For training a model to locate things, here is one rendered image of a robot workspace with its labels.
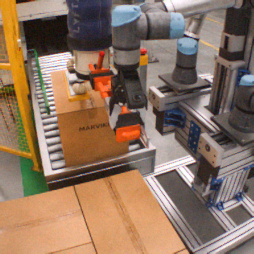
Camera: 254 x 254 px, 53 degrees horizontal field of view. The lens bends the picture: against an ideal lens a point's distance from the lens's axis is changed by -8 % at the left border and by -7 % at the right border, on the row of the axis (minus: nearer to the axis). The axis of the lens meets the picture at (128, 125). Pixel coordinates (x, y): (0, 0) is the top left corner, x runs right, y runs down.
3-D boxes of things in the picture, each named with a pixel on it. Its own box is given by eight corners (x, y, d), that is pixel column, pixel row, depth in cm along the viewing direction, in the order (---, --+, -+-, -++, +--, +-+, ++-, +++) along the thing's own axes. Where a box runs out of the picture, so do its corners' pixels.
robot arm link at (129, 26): (147, 8, 62) (113, 9, 61) (147, 49, 69) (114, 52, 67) (139, 3, 69) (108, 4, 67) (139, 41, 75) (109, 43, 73)
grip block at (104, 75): (89, 83, 115) (88, 70, 112) (111, 80, 118) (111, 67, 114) (92, 92, 109) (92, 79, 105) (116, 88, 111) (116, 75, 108)
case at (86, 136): (57, 118, 209) (49, 71, 186) (106, 110, 219) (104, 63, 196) (66, 169, 162) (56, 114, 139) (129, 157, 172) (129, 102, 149)
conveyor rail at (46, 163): (28, 66, 339) (26, 53, 329) (32, 65, 341) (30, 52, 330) (50, 196, 162) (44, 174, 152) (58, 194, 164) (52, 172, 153)
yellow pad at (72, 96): (62, 73, 148) (61, 65, 145) (80, 71, 151) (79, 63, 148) (69, 102, 122) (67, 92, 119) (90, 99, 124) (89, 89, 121)
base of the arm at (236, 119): (243, 112, 124) (248, 94, 119) (265, 128, 113) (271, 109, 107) (221, 118, 119) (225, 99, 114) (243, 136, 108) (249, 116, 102)
